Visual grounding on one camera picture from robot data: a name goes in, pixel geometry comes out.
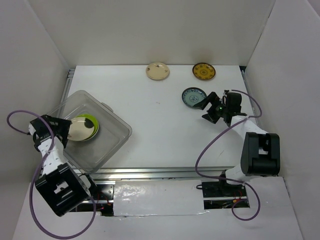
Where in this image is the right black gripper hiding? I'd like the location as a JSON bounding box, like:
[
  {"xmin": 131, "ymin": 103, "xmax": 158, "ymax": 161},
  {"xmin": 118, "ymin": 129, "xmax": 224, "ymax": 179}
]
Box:
[{"xmin": 194, "ymin": 91, "xmax": 230, "ymax": 124}]

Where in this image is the cream plate black edge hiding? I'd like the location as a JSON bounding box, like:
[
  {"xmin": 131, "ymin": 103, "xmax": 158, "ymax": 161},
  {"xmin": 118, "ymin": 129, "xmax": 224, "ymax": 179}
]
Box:
[{"xmin": 68, "ymin": 117, "xmax": 93, "ymax": 142}]

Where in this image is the blue patterned plate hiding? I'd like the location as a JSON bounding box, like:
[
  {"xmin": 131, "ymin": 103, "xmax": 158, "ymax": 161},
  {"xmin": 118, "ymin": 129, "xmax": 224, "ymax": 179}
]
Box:
[{"xmin": 181, "ymin": 87, "xmax": 207, "ymax": 109}]

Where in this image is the lime green plate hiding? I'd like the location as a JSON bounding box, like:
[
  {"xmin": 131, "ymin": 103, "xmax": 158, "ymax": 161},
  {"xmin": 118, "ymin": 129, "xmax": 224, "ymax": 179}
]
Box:
[{"xmin": 76, "ymin": 113, "xmax": 100, "ymax": 141}]

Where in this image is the yellow brown patterned plate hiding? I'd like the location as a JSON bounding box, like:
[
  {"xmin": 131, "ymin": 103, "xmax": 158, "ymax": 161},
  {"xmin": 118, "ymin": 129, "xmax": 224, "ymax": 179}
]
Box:
[{"xmin": 192, "ymin": 62, "xmax": 216, "ymax": 81}]

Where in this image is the cream plate with flowers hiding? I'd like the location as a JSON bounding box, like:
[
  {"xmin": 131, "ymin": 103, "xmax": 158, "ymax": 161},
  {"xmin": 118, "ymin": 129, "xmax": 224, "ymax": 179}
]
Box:
[{"xmin": 145, "ymin": 62, "xmax": 170, "ymax": 81}]

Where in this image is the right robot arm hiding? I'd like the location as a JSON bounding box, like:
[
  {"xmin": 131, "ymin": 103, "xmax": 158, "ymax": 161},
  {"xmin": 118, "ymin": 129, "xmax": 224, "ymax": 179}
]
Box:
[{"xmin": 193, "ymin": 89, "xmax": 281, "ymax": 196}]

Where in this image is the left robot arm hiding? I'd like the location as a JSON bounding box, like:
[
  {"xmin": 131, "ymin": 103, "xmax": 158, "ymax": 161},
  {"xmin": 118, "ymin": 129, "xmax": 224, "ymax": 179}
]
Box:
[{"xmin": 29, "ymin": 115, "xmax": 99, "ymax": 217}]

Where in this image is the clear plastic bin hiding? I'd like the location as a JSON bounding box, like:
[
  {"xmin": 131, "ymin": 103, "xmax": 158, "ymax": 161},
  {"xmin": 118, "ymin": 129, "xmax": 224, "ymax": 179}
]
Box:
[{"xmin": 47, "ymin": 90, "xmax": 132, "ymax": 174}]

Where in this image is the white taped cover panel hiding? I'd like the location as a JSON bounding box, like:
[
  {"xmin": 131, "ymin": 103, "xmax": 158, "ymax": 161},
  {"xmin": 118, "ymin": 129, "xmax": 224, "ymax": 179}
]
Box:
[{"xmin": 113, "ymin": 180, "xmax": 205, "ymax": 217}]

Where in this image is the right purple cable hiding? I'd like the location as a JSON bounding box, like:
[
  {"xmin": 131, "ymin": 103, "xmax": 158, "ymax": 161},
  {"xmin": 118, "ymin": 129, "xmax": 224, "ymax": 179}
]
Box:
[{"xmin": 194, "ymin": 89, "xmax": 263, "ymax": 221}]

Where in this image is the aluminium frame rail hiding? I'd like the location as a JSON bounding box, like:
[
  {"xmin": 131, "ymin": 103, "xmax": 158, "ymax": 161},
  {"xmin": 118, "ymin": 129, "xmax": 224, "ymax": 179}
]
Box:
[{"xmin": 90, "ymin": 166, "xmax": 229, "ymax": 181}]

